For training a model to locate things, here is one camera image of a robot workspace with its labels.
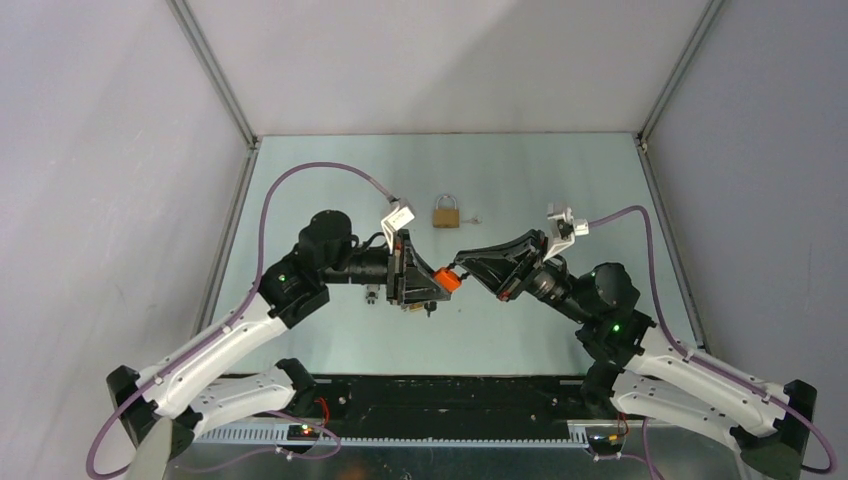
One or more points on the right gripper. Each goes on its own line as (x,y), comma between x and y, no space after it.
(501,270)

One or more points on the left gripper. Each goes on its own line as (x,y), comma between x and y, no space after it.
(408,277)

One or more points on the small brass padlock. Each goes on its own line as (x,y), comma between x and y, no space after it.
(417,307)

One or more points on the orange black padlock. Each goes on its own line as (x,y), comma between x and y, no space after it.
(448,278)

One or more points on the large brass padlock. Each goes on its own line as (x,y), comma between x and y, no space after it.
(446,212)

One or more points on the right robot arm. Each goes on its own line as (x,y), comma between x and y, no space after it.
(639,369)

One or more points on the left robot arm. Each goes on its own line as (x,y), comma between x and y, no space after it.
(185,387)

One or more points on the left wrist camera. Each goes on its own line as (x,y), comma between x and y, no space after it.
(399,215)

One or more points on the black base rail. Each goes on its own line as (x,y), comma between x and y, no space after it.
(474,408)

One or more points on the right aluminium frame post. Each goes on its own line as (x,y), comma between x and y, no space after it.
(697,37)

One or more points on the aluminium frame post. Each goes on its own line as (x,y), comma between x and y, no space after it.
(697,37)
(197,40)

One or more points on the left aluminium frame post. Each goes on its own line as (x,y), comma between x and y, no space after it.
(197,40)

